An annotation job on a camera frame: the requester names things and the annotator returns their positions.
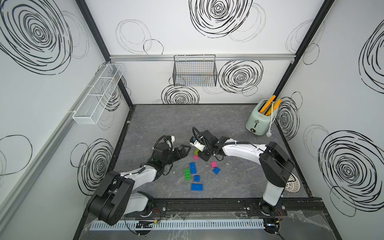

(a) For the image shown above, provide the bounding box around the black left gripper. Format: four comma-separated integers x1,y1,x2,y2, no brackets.
161,145,190,167

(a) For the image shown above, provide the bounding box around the blue long lego brick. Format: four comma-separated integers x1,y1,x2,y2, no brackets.
191,184,204,192
190,163,197,175

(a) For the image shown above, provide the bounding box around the blue long lego brick front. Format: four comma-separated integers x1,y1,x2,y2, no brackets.
191,184,204,192

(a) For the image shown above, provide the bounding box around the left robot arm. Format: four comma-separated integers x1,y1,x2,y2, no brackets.
86,143,191,226

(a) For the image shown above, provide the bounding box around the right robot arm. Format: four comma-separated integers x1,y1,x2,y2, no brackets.
190,127,295,216

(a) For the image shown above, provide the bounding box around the dark green long lego brick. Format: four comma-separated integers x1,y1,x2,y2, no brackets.
184,169,191,181

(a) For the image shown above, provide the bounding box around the small blue square lego right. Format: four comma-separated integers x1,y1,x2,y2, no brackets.
213,167,220,175

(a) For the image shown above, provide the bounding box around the small blue square lego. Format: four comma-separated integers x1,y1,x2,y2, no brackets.
194,175,201,183
213,167,220,175

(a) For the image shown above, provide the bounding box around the mint green toaster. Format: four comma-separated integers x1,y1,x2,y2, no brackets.
246,99,278,136

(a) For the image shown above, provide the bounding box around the orange toast slice right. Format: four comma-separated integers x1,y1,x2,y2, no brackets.
266,99,282,116

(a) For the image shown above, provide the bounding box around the white sink strainer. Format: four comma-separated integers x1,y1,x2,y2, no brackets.
285,174,301,193

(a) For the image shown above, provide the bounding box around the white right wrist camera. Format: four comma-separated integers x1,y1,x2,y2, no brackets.
190,137,204,151

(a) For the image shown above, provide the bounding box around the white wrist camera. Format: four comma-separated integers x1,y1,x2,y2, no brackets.
190,137,204,151
165,136,175,149

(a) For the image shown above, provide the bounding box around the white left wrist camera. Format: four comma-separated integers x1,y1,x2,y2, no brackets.
165,136,175,149

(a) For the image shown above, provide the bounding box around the white power cable with plug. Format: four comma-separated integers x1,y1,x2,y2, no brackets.
266,101,280,138

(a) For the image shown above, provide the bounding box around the black wire basket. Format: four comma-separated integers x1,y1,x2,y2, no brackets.
172,55,218,87

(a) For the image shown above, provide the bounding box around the grey slotted cable duct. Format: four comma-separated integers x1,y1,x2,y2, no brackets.
90,219,266,231

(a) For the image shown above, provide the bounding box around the white wire shelf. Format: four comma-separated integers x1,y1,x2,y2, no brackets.
73,63,124,125

